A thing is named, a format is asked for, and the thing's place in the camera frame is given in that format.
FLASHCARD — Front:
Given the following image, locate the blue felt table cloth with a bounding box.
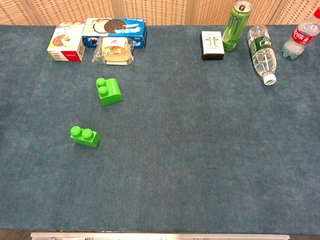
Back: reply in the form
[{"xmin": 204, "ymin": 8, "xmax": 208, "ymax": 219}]
[{"xmin": 0, "ymin": 24, "xmax": 320, "ymax": 236}]

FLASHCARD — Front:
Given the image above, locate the curved green toy brick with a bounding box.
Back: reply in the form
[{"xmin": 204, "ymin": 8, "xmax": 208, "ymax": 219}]
[{"xmin": 95, "ymin": 77, "xmax": 124, "ymax": 106}]

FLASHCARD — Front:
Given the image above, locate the bagged sandwich bread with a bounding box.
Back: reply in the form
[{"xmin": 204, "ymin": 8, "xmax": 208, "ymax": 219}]
[{"xmin": 91, "ymin": 36, "xmax": 135, "ymax": 66}]

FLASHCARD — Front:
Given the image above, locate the small white black box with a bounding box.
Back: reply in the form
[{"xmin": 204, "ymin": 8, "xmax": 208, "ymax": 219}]
[{"xmin": 199, "ymin": 30, "xmax": 225, "ymax": 61}]

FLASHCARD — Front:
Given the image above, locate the blue Oreo cookie box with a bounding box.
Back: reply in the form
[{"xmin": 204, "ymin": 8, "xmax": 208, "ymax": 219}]
[{"xmin": 81, "ymin": 17, "xmax": 148, "ymax": 49}]

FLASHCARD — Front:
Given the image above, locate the wicker folding screen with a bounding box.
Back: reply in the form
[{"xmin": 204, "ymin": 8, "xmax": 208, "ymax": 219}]
[{"xmin": 0, "ymin": 0, "xmax": 320, "ymax": 26}]

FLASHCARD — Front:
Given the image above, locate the green Monster drink can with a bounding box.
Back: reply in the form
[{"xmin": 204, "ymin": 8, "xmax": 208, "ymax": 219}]
[{"xmin": 221, "ymin": 0, "xmax": 252, "ymax": 52}]

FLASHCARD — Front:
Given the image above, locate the white yellow pie snack box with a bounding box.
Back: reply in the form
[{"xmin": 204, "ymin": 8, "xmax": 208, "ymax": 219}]
[{"xmin": 46, "ymin": 20, "xmax": 87, "ymax": 62}]

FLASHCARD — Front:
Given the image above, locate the clear bottle green label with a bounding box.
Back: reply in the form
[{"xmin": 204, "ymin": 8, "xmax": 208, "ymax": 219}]
[{"xmin": 247, "ymin": 25, "xmax": 277, "ymax": 86}]

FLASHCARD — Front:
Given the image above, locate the clear bottle red label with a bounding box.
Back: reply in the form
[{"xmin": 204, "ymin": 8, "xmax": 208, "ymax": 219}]
[{"xmin": 281, "ymin": 6, "xmax": 320, "ymax": 60}]

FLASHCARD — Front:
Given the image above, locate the aluminium rail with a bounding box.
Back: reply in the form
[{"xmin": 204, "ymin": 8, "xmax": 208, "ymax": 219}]
[{"xmin": 30, "ymin": 231, "xmax": 291, "ymax": 240}]

